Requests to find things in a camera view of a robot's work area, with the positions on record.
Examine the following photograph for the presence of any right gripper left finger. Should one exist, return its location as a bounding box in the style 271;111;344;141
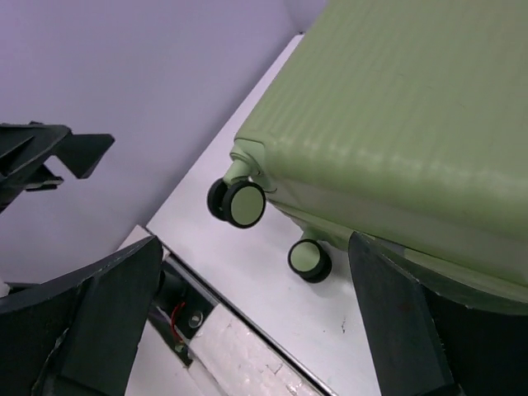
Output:
1;237;163;395

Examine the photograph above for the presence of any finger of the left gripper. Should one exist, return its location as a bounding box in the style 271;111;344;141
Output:
1;121;115;210

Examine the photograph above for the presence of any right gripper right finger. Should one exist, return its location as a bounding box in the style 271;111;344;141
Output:
348;233;527;395

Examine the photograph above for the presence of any green hard-shell suitcase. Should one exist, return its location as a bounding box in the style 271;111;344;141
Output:
207;1;527;315

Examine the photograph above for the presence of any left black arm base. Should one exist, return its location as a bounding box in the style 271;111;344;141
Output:
148;270;217;368

